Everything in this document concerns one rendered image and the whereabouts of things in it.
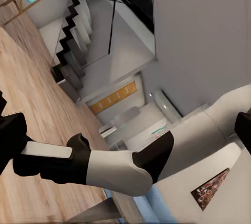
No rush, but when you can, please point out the cauldron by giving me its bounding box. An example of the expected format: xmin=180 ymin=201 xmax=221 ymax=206
xmin=67 ymin=133 xmax=91 ymax=150

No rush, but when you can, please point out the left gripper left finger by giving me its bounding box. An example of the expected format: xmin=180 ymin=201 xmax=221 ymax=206
xmin=0 ymin=112 xmax=27 ymax=175

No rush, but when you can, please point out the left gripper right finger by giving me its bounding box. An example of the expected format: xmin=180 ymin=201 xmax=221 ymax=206
xmin=234 ymin=112 xmax=251 ymax=153

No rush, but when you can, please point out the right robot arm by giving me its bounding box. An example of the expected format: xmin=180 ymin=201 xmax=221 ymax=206
xmin=0 ymin=84 xmax=251 ymax=197

